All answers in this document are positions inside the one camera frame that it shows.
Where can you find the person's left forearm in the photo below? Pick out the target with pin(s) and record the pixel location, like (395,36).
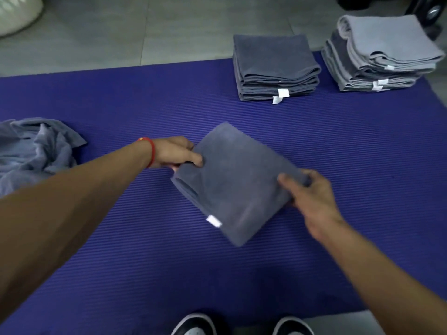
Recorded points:
(63,212)

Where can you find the person's left hand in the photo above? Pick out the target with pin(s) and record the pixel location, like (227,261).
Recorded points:
(173,151)

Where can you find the black and white sneaker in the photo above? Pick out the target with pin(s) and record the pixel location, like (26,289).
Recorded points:
(291,327)
(193,326)

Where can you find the purple ribbed mat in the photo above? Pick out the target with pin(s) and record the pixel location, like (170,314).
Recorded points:
(139,101)

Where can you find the person's right forearm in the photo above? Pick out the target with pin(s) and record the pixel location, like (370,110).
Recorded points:
(384,282)

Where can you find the white perforated laundry basket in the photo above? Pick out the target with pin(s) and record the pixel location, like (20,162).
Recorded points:
(17,13)

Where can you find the person's right hand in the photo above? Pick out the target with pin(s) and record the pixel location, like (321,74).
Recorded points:
(314,205)

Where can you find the black weight stack machine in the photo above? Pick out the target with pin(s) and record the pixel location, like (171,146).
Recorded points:
(426,10)

